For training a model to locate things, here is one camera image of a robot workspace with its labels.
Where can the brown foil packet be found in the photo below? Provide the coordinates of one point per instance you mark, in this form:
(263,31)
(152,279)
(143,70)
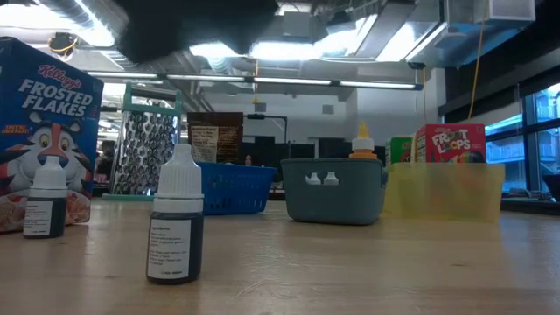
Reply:
(214,135)

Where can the blue Frosted Flakes cereal box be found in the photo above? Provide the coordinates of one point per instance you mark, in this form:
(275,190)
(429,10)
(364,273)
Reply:
(48,109)

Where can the small black dropper bottle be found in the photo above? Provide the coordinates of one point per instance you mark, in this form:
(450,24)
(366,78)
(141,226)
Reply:
(312,179)

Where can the orange-yellow squeeze bottle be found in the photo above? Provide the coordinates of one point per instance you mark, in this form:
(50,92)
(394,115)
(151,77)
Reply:
(363,144)

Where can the small dark dropper bottle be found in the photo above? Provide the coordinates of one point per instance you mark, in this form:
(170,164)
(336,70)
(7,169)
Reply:
(46,205)
(175,227)

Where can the green Apple Jacks cereal box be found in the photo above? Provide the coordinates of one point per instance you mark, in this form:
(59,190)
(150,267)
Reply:
(399,151)

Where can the red Froot Loops cereal box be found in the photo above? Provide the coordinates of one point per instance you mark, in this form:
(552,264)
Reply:
(450,144)

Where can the grey ceiling box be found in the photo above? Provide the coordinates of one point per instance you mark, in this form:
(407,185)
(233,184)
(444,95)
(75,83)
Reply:
(297,24)

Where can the long ceiling light strip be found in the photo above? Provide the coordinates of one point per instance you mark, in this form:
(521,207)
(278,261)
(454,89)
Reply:
(289,81)

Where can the teal-rimmed metal box grater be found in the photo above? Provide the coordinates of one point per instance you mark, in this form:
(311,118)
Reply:
(146,149)

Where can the person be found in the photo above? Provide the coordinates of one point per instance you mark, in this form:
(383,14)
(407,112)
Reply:
(248,160)
(105,162)

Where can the black partition panels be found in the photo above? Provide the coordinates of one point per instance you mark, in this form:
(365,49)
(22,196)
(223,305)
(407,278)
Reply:
(306,151)

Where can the blue slotted plastic basket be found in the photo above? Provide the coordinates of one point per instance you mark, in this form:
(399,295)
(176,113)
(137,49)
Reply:
(236,188)

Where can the yellow plastic bin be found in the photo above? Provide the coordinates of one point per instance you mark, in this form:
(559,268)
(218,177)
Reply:
(444,192)

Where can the large glass window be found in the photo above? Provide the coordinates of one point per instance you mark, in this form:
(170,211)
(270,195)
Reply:
(547,144)

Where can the silver ventilation duct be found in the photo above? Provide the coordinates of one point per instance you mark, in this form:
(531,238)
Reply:
(109,59)

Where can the black background rig frame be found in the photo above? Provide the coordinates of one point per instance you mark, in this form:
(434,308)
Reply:
(262,116)

